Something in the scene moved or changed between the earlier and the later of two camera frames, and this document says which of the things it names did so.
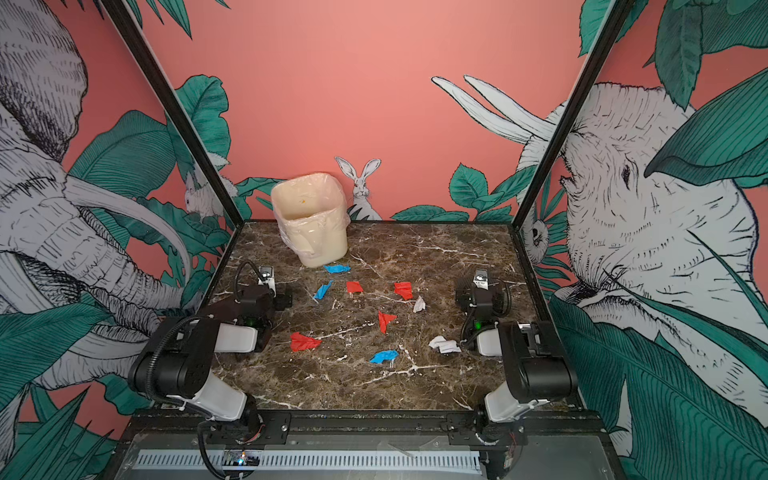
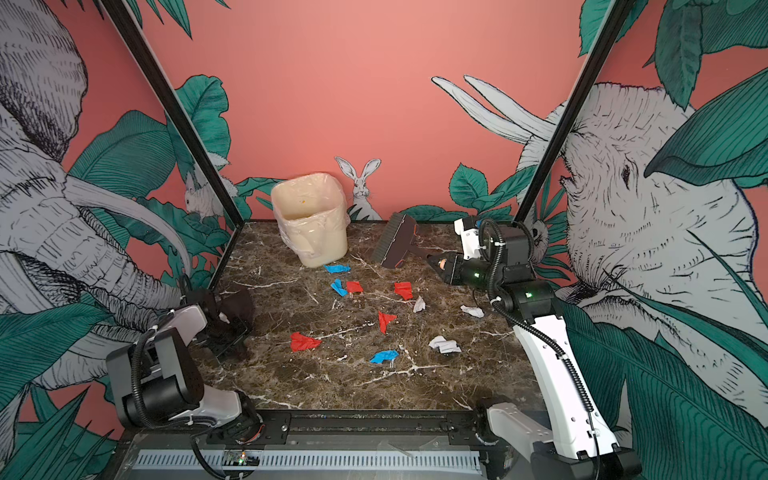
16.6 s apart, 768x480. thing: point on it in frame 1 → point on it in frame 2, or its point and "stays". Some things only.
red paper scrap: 384,319 stays
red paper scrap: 353,286 stays
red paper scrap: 404,289 stays
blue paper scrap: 382,356 stays
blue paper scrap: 322,291 → 338,287
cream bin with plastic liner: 312,215 stays
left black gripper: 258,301 → 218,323
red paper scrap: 299,341 stays
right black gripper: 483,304 → 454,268
